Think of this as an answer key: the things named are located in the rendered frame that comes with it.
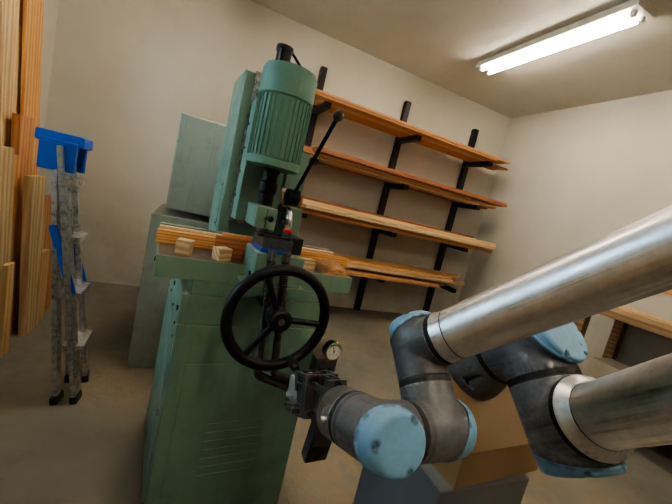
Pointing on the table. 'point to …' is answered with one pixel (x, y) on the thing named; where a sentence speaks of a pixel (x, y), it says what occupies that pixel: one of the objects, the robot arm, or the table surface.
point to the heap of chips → (330, 267)
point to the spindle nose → (268, 186)
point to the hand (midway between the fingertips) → (292, 396)
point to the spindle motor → (281, 116)
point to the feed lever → (311, 163)
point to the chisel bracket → (255, 215)
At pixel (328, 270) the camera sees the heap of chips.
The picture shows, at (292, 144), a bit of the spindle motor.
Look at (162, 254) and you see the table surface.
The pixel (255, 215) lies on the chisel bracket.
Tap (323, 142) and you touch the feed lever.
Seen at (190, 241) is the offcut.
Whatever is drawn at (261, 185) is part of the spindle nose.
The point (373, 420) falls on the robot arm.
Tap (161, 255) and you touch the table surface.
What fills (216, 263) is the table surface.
